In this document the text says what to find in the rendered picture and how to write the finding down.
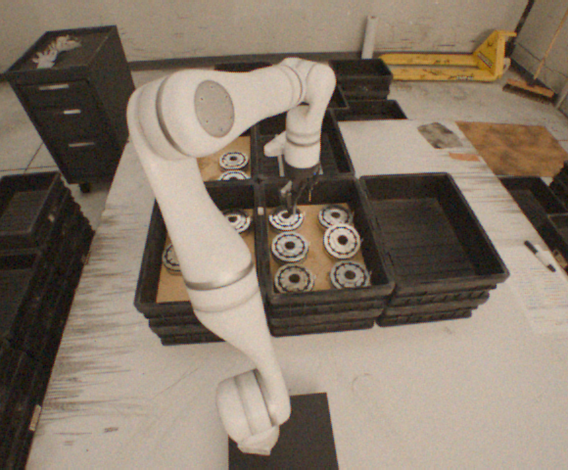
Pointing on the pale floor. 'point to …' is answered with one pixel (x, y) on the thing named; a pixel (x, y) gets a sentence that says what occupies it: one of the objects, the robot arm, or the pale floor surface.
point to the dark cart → (78, 102)
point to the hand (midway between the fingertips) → (299, 203)
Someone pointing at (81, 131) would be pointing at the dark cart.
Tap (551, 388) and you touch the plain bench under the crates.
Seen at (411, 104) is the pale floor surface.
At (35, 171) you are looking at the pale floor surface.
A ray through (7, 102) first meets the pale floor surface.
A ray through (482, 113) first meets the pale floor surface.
